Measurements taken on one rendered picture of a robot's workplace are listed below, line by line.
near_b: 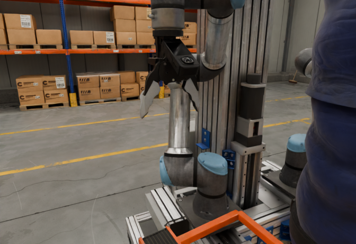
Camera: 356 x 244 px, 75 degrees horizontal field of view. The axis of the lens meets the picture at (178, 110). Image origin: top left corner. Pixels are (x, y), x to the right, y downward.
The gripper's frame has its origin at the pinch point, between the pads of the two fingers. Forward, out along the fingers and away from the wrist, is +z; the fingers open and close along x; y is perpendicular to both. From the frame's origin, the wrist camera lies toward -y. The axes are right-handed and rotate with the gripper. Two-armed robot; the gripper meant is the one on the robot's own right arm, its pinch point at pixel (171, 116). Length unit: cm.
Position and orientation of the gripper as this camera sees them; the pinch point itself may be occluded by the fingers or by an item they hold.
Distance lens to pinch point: 57.0
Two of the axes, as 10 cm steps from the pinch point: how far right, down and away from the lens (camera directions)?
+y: -4.1, -2.4, 8.8
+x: -9.1, 1.1, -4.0
